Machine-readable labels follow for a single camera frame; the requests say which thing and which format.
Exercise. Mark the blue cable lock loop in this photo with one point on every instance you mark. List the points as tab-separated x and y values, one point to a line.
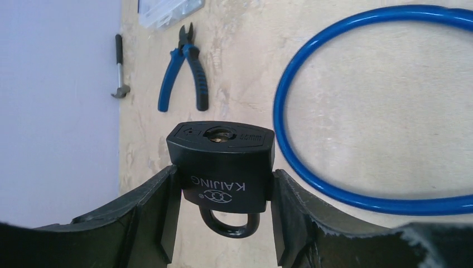
453	17

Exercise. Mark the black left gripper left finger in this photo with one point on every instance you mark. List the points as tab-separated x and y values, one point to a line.
137	229

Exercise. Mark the clear plastic screw organizer box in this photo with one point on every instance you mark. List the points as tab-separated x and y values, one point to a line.
162	14

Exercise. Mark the black lock body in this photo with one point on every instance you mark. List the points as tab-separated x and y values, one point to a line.
225	168

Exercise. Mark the blue handled pliers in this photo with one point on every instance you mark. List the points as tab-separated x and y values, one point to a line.
186	50

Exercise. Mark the small black handled hammer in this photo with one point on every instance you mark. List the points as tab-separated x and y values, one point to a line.
122	88

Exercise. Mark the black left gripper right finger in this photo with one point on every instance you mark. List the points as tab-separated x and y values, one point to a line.
309	232

